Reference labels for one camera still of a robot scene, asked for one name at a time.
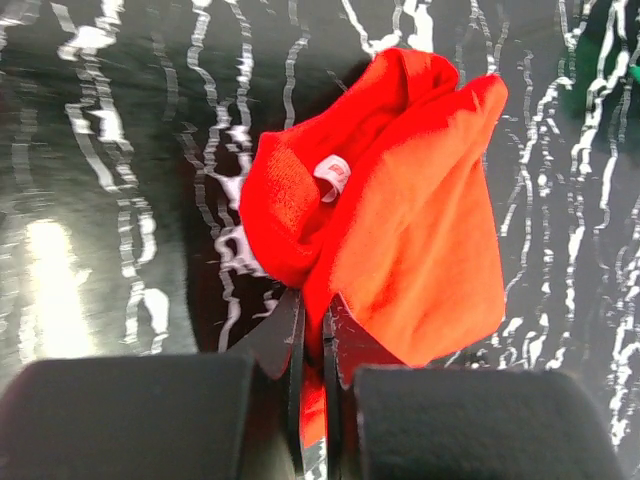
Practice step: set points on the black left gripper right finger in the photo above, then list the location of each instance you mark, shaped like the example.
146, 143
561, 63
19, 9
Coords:
386, 420

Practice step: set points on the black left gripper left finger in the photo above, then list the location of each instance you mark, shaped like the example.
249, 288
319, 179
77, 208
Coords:
230, 415

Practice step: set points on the red t shirt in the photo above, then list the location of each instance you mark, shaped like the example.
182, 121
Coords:
382, 199

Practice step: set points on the black marbled table mat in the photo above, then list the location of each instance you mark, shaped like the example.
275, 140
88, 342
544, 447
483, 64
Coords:
127, 128

